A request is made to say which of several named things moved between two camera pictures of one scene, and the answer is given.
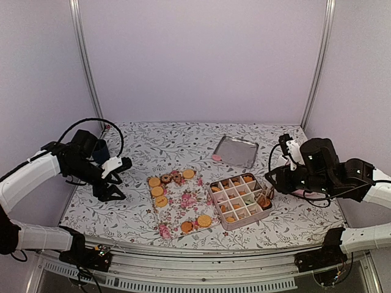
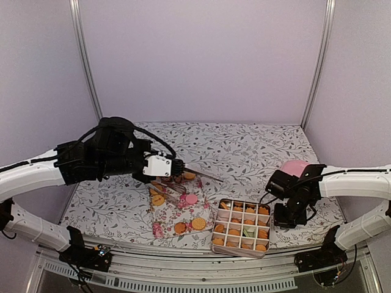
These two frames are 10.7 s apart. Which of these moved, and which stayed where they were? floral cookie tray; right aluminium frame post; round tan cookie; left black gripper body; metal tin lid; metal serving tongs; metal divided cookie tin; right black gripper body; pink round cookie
Moved: metal divided cookie tin; right black gripper body; metal tin lid; left black gripper body; metal serving tongs; pink round cookie
Stayed: round tan cookie; right aluminium frame post; floral cookie tray
